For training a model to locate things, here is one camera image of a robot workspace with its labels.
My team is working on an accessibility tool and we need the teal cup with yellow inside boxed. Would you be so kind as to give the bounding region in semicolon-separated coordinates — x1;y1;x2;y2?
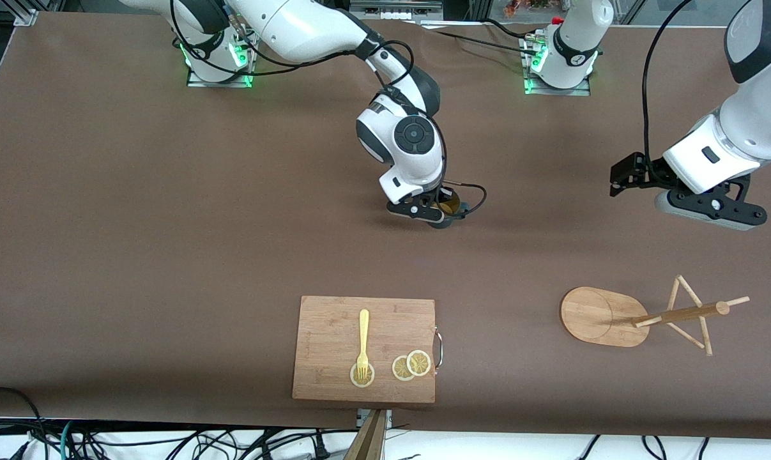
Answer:
433;195;470;229

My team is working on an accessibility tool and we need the brown table cover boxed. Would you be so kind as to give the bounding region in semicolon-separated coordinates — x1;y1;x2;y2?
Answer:
0;10;771;441

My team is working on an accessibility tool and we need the wooden cutting board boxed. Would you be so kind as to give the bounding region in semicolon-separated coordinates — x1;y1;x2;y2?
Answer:
292;295;444;404

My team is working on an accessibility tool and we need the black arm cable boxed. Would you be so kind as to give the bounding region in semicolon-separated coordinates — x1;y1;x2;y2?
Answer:
168;0;488;218
641;0;696;173

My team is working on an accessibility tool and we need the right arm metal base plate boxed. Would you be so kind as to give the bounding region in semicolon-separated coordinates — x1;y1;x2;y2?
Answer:
186;29;259;88

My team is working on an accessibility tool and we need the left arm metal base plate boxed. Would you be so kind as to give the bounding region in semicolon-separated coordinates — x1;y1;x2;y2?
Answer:
523;35;592;96

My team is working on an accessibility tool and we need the teal cable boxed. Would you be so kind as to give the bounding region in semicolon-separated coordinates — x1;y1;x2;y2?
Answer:
58;420;80;460

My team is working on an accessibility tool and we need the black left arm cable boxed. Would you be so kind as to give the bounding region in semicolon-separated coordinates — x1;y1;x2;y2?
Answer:
641;0;696;173

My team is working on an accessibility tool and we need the yellow plastic fork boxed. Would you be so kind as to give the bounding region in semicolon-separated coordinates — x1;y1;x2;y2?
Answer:
356;309;371;381

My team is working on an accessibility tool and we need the thick black cable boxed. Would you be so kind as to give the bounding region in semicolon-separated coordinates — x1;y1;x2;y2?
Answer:
0;386;46;445

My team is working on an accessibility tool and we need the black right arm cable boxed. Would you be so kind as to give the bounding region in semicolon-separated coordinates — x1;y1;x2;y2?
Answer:
168;0;488;218

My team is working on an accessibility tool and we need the black cable across table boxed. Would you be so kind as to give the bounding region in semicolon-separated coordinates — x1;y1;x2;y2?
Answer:
417;22;546;58

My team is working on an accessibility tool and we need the grey metal rail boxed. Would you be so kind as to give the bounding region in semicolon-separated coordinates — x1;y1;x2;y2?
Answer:
350;0;444;19

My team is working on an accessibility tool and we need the wooden beam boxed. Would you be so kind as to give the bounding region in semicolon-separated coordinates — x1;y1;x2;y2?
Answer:
344;409;387;460

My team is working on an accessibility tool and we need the small metal bracket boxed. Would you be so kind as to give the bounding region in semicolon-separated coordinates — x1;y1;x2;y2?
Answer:
356;409;393;429

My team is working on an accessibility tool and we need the wooden cup rack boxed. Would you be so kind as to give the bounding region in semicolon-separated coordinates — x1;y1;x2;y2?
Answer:
560;275;751;357

